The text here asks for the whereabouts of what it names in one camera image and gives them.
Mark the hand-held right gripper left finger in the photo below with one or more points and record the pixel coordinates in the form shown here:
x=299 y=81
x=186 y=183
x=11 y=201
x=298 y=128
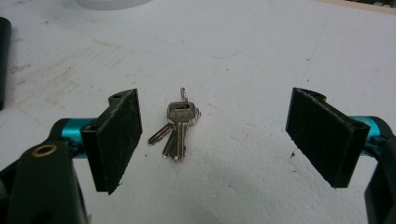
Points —
x=115 y=140

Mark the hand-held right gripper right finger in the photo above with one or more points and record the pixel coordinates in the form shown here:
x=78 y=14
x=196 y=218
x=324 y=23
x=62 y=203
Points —
x=323 y=137

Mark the silver key bunch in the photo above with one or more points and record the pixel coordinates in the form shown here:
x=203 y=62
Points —
x=178 y=124

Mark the white round dish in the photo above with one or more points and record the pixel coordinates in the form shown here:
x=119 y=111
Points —
x=112 y=3

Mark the black cylindrical object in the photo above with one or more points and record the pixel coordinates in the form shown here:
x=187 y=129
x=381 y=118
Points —
x=4 y=59

